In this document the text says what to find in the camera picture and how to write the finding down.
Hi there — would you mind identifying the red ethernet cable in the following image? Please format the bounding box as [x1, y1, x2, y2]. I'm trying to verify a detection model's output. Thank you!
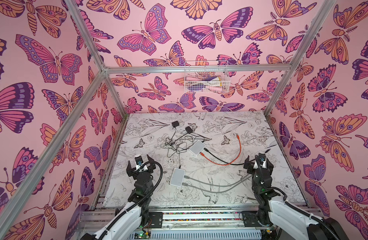
[199, 133, 243, 166]

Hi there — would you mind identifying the grey ethernet cable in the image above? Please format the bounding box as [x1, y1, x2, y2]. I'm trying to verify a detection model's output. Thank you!
[183, 173, 251, 188]
[181, 176, 252, 194]

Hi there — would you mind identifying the black adapter cable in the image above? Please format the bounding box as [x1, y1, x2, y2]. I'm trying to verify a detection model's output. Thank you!
[163, 132, 195, 158]

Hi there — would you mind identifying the black power cable with plug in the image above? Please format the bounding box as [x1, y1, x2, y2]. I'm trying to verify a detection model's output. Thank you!
[165, 131, 212, 169]

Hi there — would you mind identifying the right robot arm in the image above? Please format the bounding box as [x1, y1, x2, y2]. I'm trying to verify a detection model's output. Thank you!
[244, 153, 348, 240]

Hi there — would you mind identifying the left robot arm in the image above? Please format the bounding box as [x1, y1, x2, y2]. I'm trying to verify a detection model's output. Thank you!
[81, 155, 164, 240]

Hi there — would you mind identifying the black power adapter far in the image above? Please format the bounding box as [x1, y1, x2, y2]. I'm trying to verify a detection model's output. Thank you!
[172, 121, 180, 128]

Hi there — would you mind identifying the black power adapter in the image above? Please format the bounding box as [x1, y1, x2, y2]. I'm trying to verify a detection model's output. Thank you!
[172, 121, 180, 128]
[185, 127, 193, 134]

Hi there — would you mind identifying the black power adapter near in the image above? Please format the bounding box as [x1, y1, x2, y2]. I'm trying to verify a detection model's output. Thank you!
[185, 127, 193, 134]

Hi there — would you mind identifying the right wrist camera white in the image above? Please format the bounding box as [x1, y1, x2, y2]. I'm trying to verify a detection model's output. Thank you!
[257, 153, 267, 169]

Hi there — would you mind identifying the front aluminium rail base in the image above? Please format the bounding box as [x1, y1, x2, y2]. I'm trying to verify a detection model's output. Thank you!
[77, 206, 288, 240]

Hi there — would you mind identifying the white wire basket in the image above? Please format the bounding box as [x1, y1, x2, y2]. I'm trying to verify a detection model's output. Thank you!
[183, 61, 231, 95]

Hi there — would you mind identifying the aluminium frame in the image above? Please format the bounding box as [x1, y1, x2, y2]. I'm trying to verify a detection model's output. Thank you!
[0, 1, 336, 240]

